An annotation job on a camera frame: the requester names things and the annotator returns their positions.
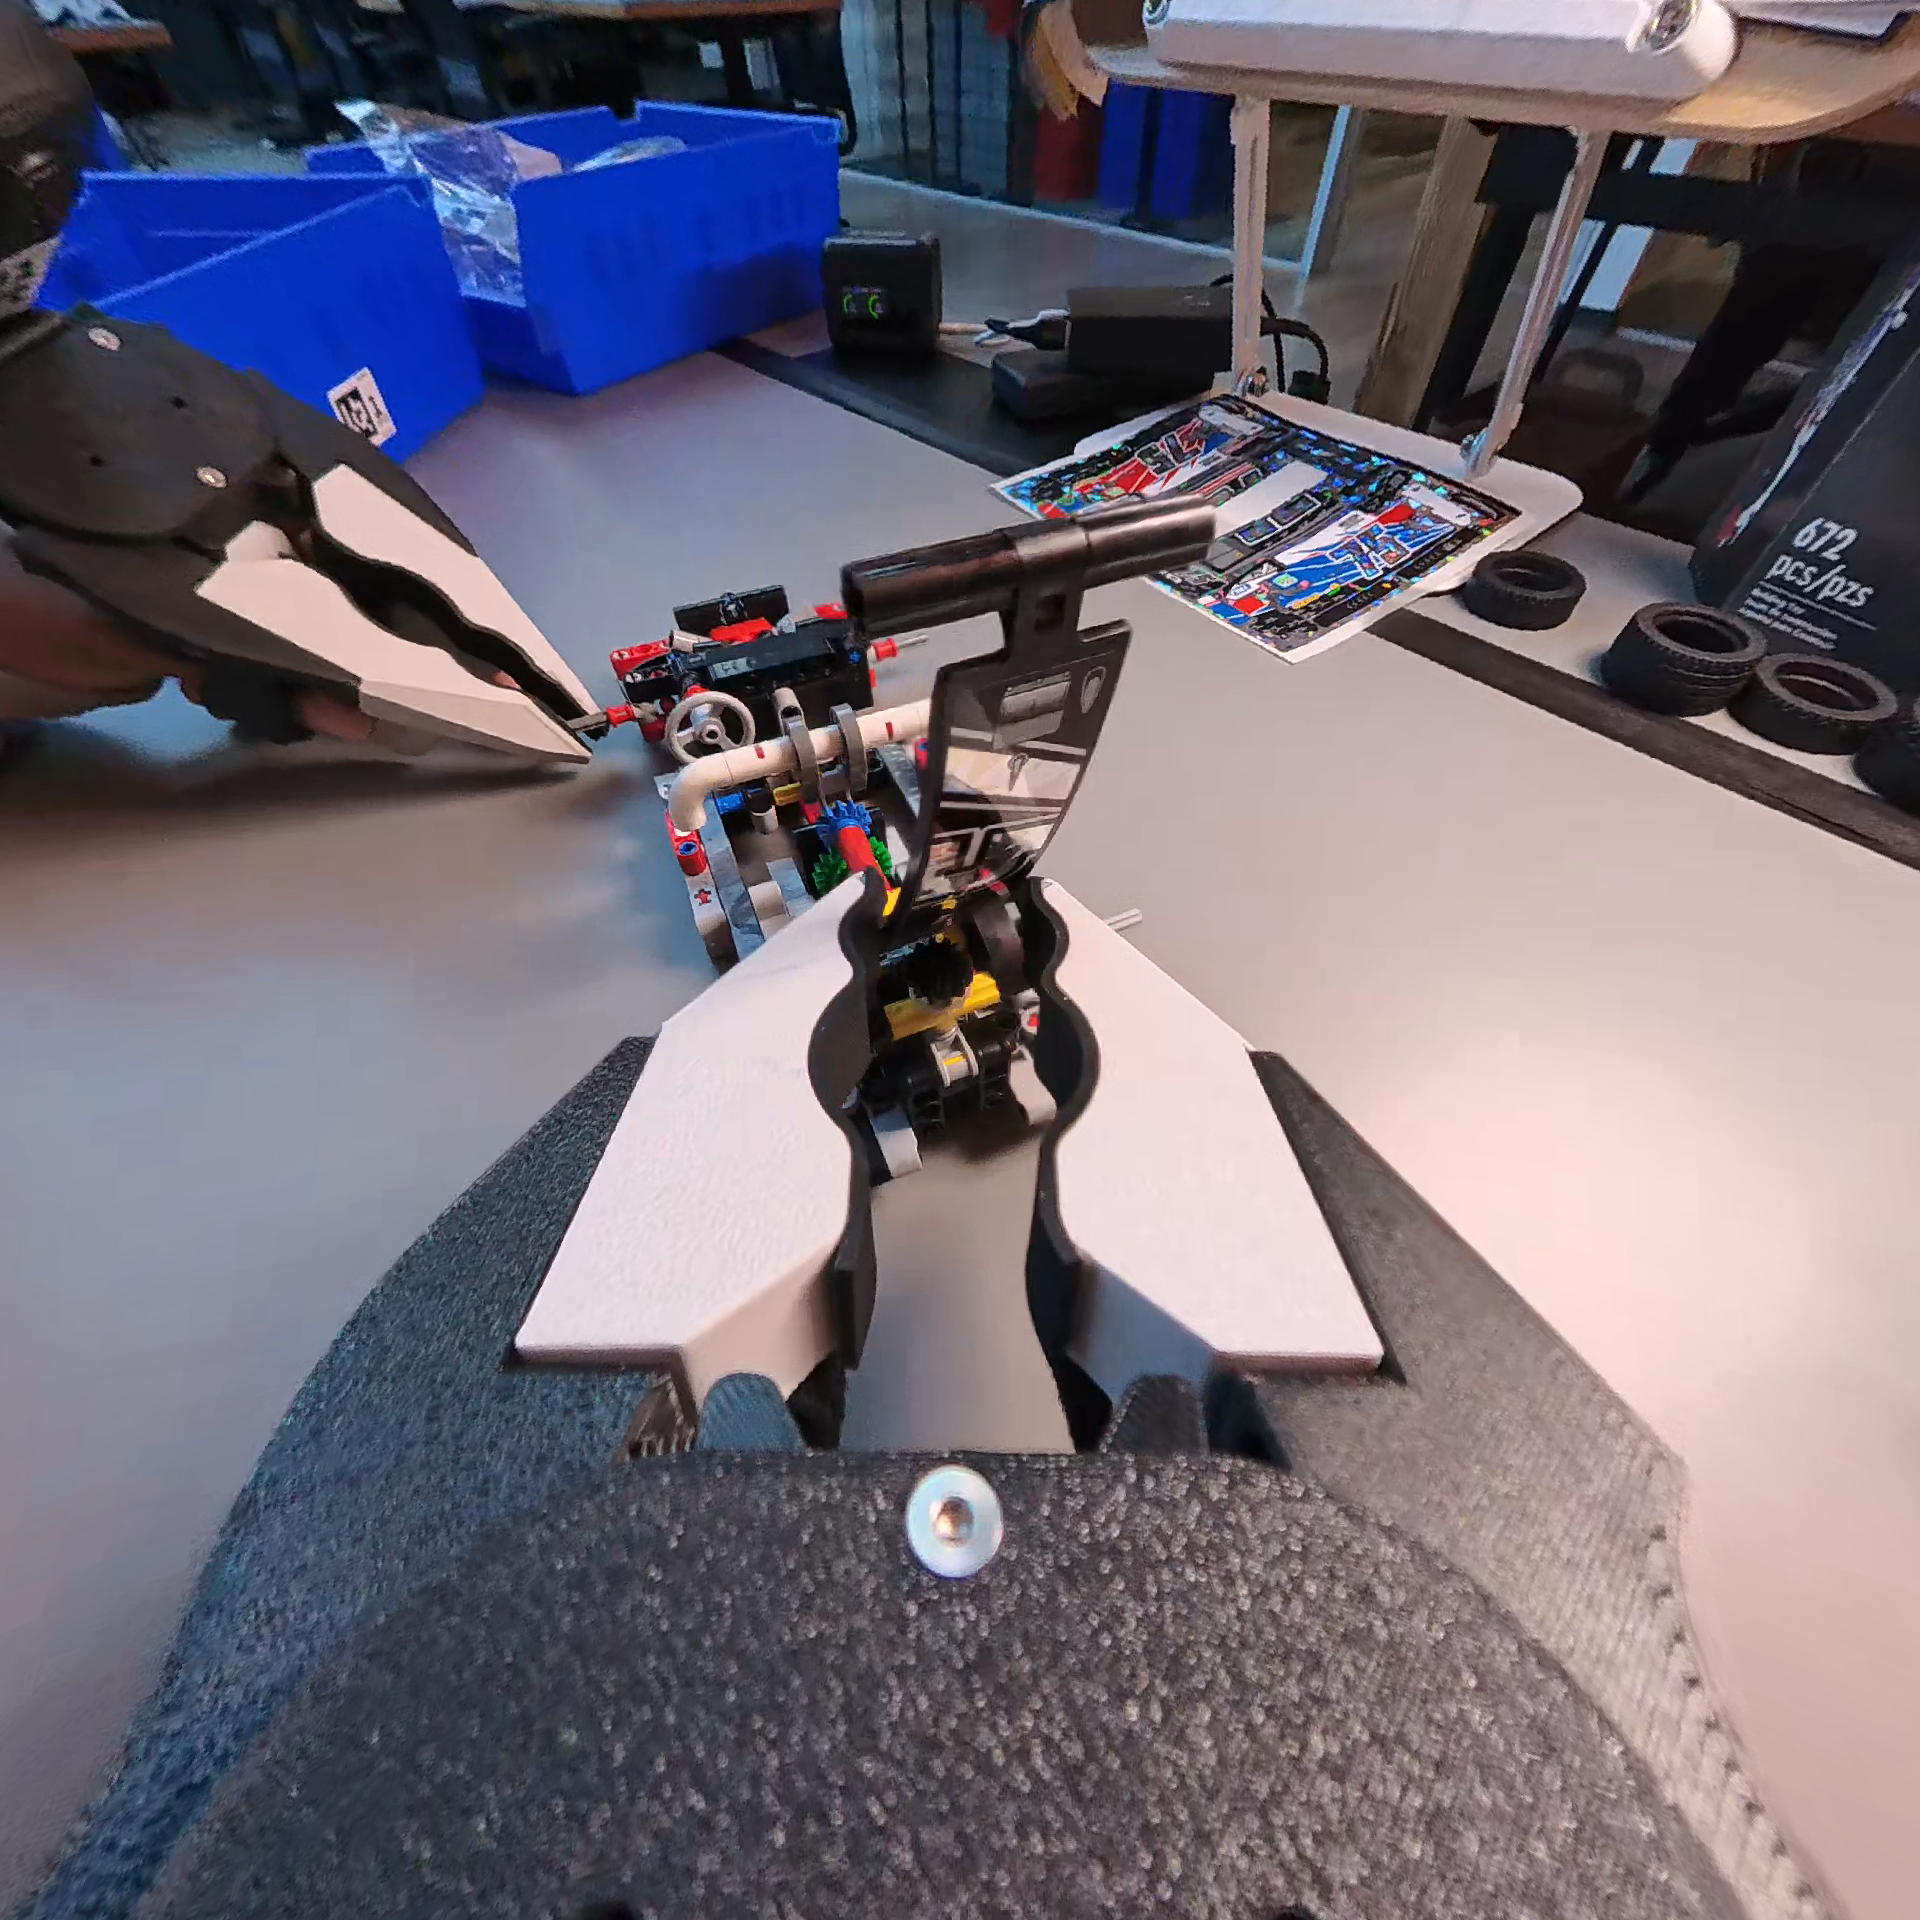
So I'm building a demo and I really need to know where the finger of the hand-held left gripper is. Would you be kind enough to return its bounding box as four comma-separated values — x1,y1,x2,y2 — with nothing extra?
194,559,594,769
306,463,601,723

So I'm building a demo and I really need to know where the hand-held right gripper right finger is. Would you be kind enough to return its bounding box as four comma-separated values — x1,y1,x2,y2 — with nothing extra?
1026,880,1387,1395

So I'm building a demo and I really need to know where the blue plastic storage bin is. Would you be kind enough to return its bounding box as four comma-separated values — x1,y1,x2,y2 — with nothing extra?
38,167,486,465
306,104,841,395

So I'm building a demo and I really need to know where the black power adapter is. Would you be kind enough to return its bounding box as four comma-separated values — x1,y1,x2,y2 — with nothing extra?
991,348,1202,425
1065,282,1240,377

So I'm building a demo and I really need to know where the clear bag of lego parts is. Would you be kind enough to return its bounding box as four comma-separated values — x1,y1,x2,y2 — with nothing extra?
337,97,528,301

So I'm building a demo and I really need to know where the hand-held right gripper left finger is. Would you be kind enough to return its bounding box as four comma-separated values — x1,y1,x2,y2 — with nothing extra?
513,874,889,1385

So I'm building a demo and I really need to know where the black device green display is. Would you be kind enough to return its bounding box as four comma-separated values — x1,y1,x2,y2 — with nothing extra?
823,229,947,357

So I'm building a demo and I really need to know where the black rubber lego tyre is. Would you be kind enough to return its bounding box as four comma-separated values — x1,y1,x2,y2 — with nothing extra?
1853,704,1920,819
1603,603,1771,720
1734,651,1904,757
1459,552,1590,633

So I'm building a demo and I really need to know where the person's left hand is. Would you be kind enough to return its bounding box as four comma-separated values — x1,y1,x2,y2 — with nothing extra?
0,533,377,747

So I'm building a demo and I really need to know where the multicoloured lego car chassis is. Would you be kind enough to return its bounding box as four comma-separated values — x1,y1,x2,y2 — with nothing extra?
608,585,1151,1186

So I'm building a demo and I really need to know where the holographic sticker sheet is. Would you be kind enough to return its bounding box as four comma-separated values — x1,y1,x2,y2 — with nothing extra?
991,394,1525,664

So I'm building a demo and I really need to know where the black lego set box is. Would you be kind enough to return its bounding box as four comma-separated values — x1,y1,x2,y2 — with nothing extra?
1688,257,1920,692

